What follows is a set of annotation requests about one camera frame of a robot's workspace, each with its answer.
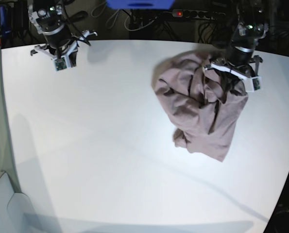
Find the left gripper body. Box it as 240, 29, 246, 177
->
204, 55, 262, 80

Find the black power strip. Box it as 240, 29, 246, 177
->
172, 9, 226, 20

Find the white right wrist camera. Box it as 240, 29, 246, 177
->
53, 57, 67, 71

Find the mauve t-shirt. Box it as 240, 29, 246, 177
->
152, 50, 248, 162

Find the blue plastic bin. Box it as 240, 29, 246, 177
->
106, 0, 175, 9

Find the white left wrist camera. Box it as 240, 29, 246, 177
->
243, 76, 263, 92

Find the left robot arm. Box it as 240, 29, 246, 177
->
203, 0, 269, 80

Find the grey chair seat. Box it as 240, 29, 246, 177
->
0, 171, 62, 233

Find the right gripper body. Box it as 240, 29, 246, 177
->
30, 30, 98, 67

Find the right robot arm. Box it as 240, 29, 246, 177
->
28, 0, 226, 71

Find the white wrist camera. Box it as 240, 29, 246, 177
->
53, 57, 67, 71
243, 76, 263, 92

